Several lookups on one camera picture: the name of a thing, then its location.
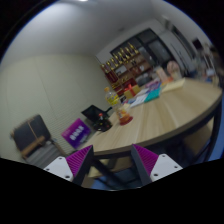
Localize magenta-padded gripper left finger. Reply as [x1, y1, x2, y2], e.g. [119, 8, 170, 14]
[43, 144, 95, 187]

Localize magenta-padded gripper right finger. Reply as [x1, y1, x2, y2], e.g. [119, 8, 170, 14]
[129, 143, 183, 186]

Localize clear yellow-labelled drink bottle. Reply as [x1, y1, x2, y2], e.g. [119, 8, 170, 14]
[103, 86, 132, 124]

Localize purple sign board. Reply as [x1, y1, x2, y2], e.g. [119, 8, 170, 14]
[61, 118, 92, 149]

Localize flat round red coaster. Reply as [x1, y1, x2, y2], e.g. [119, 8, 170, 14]
[118, 115, 134, 127]

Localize black dotted mug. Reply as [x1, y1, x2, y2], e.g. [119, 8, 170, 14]
[93, 113, 113, 132]

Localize dark wooden-armed chair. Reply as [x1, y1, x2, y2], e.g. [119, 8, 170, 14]
[10, 114, 69, 161]

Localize teal book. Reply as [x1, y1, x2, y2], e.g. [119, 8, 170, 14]
[143, 87, 162, 103]

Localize yellow gift box red ribbon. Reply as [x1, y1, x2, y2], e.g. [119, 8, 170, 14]
[123, 83, 142, 100]

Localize blue book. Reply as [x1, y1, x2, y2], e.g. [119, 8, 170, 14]
[145, 79, 162, 91]

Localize orange standing carton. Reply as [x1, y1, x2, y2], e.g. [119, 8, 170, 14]
[154, 66, 169, 84]

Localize red-brown shelf unit with trophies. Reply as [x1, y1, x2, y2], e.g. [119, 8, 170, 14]
[99, 41, 156, 96]

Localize pink flowers in white pot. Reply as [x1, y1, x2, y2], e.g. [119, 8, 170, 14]
[166, 60, 183, 81]

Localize black framed glass door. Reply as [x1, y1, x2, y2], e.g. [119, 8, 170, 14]
[109, 28, 174, 68]

